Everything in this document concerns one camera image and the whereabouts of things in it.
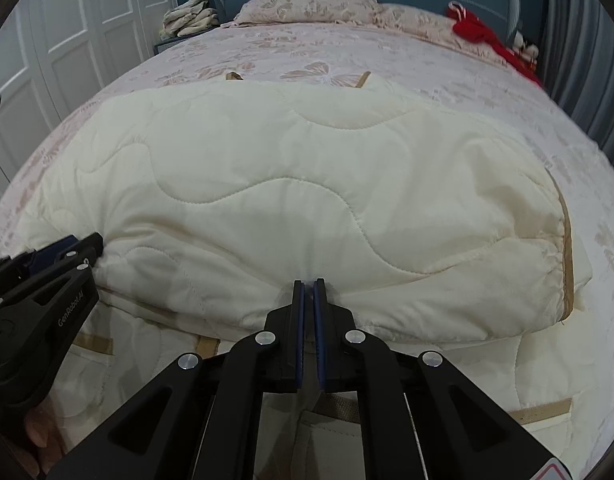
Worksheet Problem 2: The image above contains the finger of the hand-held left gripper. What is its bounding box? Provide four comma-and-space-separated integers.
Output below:
0, 252, 95, 306
17, 232, 105, 267

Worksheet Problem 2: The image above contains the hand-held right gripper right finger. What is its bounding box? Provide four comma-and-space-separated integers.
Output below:
313, 278, 575, 480

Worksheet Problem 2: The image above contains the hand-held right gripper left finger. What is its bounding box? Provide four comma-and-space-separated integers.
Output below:
37, 280, 306, 480

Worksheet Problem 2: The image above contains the cream quilted blanket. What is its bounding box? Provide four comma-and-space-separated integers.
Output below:
14, 80, 595, 480

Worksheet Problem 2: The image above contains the person's left hand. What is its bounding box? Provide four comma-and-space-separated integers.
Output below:
23, 392, 64, 477

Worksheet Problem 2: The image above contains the white wardrobe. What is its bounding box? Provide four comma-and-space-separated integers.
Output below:
0, 0, 180, 201

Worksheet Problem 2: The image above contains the grey nightstand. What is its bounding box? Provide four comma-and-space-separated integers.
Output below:
153, 35, 188, 56

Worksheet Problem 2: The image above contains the pile of folded cream cloths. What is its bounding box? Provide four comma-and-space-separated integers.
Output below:
162, 0, 220, 38

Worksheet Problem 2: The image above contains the pink butterfly-print bed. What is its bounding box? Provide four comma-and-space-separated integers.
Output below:
0, 20, 614, 411

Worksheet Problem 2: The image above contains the pink floral pillow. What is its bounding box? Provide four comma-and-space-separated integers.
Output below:
221, 0, 383, 28
372, 2, 512, 61

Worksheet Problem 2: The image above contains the red garment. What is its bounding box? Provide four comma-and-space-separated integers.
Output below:
447, 1, 542, 86

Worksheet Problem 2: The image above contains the plush toy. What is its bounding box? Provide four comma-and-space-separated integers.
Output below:
509, 30, 540, 68

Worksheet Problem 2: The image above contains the grey curtain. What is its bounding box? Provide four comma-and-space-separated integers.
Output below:
537, 0, 614, 176

